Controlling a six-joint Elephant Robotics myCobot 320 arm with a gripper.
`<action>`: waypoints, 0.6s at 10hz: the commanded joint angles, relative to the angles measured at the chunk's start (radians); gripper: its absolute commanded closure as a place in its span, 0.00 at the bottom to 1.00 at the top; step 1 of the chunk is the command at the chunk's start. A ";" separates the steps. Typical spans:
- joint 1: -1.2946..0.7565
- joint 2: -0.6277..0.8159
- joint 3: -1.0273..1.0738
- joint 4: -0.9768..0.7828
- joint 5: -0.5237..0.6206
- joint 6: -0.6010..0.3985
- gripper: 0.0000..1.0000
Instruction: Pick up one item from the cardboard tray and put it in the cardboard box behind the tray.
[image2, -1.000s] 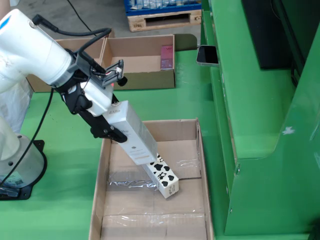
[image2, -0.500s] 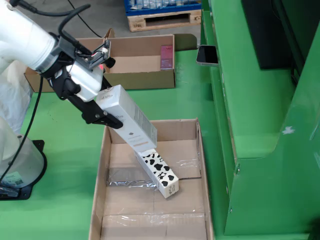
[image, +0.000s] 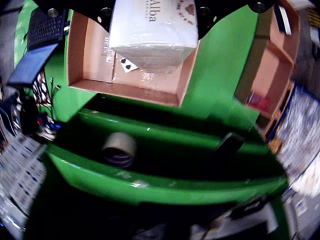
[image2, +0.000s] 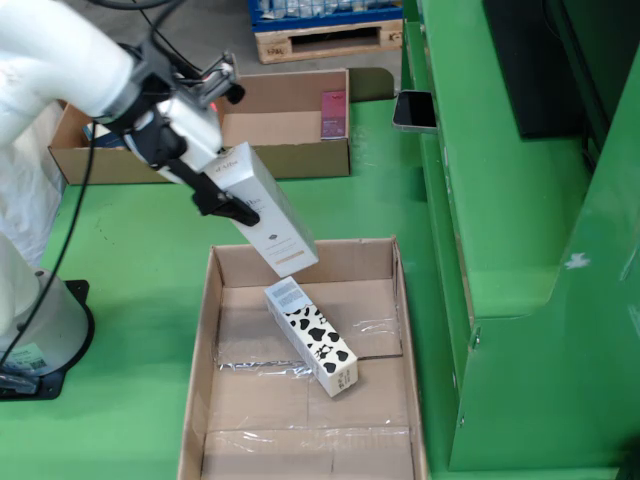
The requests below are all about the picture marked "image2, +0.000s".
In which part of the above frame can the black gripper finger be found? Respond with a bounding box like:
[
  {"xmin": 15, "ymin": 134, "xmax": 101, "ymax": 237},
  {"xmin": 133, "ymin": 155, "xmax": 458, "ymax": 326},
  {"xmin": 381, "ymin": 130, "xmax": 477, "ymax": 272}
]
[{"xmin": 123, "ymin": 113, "xmax": 262, "ymax": 227}]

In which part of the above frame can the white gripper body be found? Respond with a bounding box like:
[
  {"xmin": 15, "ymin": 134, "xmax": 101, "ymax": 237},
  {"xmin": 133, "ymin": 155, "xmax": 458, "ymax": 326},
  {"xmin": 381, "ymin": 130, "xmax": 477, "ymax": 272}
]
[{"xmin": 153, "ymin": 94, "xmax": 224, "ymax": 174}]

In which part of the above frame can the white dAlba carton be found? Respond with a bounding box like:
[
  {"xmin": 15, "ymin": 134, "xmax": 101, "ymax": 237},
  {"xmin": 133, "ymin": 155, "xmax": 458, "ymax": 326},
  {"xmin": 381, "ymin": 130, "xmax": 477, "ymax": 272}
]
[{"xmin": 211, "ymin": 141, "xmax": 320, "ymax": 279}]

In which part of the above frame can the cardboard box with divider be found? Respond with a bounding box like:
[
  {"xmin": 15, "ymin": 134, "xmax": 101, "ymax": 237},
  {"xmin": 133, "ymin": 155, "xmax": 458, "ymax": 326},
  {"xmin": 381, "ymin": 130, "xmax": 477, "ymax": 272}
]
[{"xmin": 47, "ymin": 68, "xmax": 352, "ymax": 186}]

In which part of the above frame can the open cardboard tray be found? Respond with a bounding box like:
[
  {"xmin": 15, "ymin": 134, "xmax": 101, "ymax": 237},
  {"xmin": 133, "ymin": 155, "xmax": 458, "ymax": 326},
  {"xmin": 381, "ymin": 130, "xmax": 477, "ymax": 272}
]
[{"xmin": 176, "ymin": 236, "xmax": 430, "ymax": 480}]

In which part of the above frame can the teal and navy carton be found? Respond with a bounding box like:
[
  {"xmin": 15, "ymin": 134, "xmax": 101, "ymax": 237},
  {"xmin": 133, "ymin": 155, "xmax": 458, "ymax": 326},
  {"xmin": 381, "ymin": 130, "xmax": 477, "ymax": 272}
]
[{"xmin": 82, "ymin": 122, "xmax": 129, "ymax": 150}]

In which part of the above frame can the maroon pink carton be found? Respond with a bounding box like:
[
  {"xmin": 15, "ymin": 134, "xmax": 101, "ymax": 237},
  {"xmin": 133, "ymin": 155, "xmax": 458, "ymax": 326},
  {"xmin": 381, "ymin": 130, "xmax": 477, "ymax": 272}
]
[{"xmin": 319, "ymin": 89, "xmax": 349, "ymax": 141}]

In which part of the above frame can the wooden pallet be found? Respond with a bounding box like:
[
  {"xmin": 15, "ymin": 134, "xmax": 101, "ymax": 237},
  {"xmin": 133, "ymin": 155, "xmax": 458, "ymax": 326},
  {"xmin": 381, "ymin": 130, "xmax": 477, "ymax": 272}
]
[{"xmin": 254, "ymin": 18, "xmax": 404, "ymax": 65}]

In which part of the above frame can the cow print carton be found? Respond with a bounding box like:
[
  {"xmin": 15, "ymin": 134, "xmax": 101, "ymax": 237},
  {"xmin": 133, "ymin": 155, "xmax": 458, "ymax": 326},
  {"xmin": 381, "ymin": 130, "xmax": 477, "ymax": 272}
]
[{"xmin": 263, "ymin": 278, "xmax": 360, "ymax": 399}]

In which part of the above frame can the black smartphone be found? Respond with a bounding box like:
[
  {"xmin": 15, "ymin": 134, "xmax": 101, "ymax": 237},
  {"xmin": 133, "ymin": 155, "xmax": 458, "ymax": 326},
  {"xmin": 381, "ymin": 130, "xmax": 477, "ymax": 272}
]
[{"xmin": 391, "ymin": 89, "xmax": 439, "ymax": 135}]

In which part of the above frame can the thick black plug cable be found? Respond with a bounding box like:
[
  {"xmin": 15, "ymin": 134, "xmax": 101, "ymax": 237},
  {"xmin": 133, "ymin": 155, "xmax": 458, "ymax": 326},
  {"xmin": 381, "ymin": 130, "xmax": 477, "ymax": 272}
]
[{"xmin": 92, "ymin": 0, "xmax": 207, "ymax": 77}]

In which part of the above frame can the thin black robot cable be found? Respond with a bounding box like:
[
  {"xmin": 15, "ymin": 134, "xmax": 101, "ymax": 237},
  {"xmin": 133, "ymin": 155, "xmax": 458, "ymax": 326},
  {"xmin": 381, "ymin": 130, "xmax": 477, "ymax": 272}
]
[{"xmin": 0, "ymin": 119, "xmax": 100, "ymax": 367}]

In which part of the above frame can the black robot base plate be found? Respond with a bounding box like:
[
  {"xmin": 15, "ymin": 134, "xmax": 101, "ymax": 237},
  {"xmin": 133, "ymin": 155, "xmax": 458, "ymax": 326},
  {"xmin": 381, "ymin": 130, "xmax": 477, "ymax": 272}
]
[{"xmin": 0, "ymin": 279, "xmax": 96, "ymax": 402}]

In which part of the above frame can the blue wire crate with plastic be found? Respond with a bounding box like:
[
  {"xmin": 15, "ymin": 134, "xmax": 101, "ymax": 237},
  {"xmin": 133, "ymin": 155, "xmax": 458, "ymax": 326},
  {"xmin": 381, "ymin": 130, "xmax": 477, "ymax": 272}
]
[{"xmin": 248, "ymin": 0, "xmax": 404, "ymax": 34}]

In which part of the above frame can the green metal machine frame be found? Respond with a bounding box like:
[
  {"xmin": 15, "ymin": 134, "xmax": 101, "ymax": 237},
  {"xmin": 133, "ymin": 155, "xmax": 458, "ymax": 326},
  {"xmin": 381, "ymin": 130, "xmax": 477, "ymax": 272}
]
[{"xmin": 399, "ymin": 0, "xmax": 640, "ymax": 480}]

